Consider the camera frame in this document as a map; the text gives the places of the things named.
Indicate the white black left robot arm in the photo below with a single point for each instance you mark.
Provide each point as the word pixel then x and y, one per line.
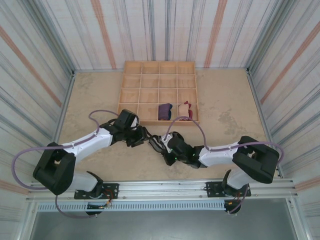
pixel 92 141

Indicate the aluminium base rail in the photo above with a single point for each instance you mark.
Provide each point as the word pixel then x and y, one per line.
pixel 162 186

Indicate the aluminium frame profile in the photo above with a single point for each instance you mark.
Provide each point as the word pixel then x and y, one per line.
pixel 66 100
pixel 257 100

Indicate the grey metal panel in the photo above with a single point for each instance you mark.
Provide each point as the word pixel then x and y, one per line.
pixel 160 227

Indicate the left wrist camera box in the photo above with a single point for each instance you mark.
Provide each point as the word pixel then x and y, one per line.
pixel 127 118

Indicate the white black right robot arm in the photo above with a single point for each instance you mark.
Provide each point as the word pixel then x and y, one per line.
pixel 220 153

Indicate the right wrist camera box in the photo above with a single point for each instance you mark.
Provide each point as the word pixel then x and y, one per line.
pixel 165 139

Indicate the wooden compartment tray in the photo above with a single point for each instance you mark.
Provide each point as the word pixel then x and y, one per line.
pixel 150 82

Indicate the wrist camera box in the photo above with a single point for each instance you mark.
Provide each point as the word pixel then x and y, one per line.
pixel 127 118
pixel 165 139

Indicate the purple sock teal orange accents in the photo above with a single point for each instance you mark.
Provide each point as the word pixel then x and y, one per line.
pixel 163 111
pixel 170 112

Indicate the cream sock pink purple accents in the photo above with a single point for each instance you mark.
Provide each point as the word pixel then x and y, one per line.
pixel 183 111
pixel 190 112

